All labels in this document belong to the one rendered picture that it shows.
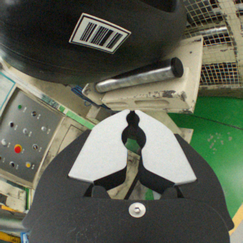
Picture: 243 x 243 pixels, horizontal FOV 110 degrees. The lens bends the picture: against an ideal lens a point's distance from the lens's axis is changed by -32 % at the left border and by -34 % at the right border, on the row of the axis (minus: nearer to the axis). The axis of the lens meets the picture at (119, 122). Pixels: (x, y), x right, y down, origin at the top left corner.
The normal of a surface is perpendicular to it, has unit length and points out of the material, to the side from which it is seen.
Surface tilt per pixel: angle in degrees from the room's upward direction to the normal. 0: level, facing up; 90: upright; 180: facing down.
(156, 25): 98
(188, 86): 90
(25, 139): 90
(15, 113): 90
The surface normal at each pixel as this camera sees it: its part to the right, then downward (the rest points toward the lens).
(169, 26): 0.65, 0.24
